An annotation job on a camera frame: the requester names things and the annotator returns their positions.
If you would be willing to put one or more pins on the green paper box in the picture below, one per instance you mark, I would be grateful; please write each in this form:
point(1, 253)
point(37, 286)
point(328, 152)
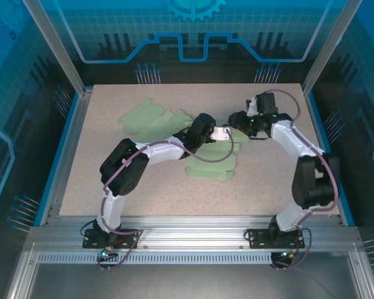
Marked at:
point(149, 121)
point(212, 172)

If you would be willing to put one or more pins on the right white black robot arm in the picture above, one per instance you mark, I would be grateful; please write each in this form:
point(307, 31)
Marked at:
point(286, 137)

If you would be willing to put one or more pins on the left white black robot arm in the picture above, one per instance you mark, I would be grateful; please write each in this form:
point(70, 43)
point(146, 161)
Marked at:
point(162, 151)

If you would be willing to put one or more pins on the blue side panel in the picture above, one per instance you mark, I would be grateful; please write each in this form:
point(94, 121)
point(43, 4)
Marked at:
point(50, 187)
point(320, 130)

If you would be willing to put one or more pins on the aluminium frame rail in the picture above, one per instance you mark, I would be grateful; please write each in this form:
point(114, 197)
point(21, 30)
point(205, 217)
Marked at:
point(190, 230)

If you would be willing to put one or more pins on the aluminium frame post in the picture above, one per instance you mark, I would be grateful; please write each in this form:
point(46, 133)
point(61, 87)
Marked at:
point(329, 46)
point(61, 50)

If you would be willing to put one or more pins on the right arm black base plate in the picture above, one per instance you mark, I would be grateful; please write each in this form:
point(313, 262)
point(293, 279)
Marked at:
point(257, 238)

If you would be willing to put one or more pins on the aluminium side rail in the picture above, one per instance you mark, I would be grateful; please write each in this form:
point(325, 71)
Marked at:
point(80, 115)

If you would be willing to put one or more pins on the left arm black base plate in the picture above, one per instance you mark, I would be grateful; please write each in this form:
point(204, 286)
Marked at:
point(88, 239)

